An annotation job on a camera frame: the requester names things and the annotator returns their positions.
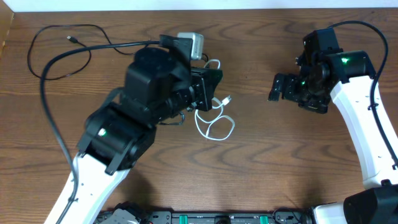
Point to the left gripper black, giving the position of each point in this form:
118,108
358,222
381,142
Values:
203,85

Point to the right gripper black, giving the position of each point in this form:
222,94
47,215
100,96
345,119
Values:
318,105

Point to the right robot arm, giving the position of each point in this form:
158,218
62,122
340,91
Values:
328,74

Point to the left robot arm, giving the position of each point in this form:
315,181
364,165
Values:
159,84

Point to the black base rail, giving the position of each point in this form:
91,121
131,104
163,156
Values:
163,217

